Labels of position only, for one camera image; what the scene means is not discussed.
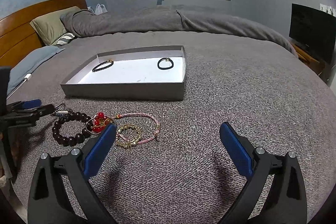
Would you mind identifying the blue metallic bangle bracelet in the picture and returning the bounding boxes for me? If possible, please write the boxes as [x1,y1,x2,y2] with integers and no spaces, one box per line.
[51,103,73,118]

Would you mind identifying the pink braided cord bracelet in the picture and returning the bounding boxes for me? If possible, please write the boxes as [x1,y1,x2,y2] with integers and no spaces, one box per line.
[112,112,161,145]

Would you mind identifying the small dark bead bracelet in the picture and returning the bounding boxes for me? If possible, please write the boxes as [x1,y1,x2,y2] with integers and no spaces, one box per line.
[92,58,115,73]

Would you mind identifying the black elastic hair tie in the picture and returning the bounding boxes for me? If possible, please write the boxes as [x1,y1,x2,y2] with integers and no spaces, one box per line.
[156,57,175,71]

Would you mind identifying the light blue pillow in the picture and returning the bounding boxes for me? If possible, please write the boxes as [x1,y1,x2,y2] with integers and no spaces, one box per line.
[7,46,64,94]

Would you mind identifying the wooden headboard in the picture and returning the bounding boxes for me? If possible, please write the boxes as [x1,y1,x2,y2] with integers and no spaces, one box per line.
[0,0,87,68]

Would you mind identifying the striped pillow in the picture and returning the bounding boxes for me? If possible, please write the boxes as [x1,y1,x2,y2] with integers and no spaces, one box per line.
[53,32,76,47]

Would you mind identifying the olive green pillow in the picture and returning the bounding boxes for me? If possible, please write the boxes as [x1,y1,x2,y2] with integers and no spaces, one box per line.
[30,6,80,46]

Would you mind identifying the grey folded duvet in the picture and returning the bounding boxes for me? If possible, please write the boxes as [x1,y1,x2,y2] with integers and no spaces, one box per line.
[60,6,297,55]

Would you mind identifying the white plastic bag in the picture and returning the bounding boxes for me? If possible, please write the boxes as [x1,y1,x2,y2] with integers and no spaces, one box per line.
[94,3,108,15]

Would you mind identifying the grey shallow cardboard tray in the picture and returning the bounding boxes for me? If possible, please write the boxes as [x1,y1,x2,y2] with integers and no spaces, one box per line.
[60,46,187,101]

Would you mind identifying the wooden tv stand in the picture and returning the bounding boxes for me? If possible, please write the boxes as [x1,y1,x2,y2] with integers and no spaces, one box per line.
[292,44,325,75]

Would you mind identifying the black television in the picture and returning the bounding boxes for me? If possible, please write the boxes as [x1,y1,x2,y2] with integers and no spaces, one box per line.
[289,3,335,64]

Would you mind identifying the white charging cable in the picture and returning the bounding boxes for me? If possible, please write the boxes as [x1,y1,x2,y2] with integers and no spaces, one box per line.
[6,73,33,100]

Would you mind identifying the large dark wooden bead bracelet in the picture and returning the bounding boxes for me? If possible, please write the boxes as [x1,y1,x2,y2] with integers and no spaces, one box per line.
[51,111,96,147]

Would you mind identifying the red bead bracelet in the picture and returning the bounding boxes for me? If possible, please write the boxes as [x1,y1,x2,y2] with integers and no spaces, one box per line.
[90,111,114,134]

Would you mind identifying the gold bead bracelet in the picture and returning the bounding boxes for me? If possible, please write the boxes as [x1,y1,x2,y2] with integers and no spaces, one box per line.
[114,123,144,151]

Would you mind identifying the white wall hooks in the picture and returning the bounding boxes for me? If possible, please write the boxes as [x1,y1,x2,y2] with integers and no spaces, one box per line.
[319,3,336,17]

